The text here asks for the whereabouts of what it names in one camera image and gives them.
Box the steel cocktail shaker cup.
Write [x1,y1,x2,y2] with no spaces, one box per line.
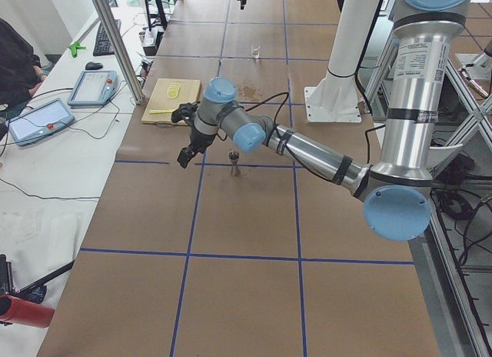
[228,150,241,177]

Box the yellow plastic knife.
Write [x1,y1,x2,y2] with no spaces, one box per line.
[148,108,175,115]

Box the lemon slice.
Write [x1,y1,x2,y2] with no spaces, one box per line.
[166,82,181,99]

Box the bamboo cutting board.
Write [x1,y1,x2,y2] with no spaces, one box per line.
[141,78,201,125]

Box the black speaker box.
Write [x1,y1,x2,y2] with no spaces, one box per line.
[139,26,165,56]

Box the teach pendant far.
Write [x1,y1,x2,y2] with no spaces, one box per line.
[67,70,118,108]

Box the teach pendant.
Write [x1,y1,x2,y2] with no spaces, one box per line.
[67,70,118,108]
[7,98,75,146]

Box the black computer mouse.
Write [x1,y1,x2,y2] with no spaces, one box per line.
[85,62,103,71]

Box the black keyboard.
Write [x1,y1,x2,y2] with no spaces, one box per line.
[93,22,115,57]

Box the teach pendant near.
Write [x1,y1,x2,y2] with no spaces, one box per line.
[7,98,75,146]

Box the green plastic tool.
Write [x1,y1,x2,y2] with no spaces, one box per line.
[68,42,86,58]

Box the person in black hoodie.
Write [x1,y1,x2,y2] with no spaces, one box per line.
[1,18,47,118]

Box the red thermos bottle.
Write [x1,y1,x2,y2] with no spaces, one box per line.
[1,295,55,329]

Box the white plastic chair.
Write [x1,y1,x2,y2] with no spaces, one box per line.
[426,143,464,169]

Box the aluminium frame post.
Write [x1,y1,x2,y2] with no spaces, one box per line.
[92,0,145,105]

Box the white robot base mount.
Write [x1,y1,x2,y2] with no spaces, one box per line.
[304,0,383,123]

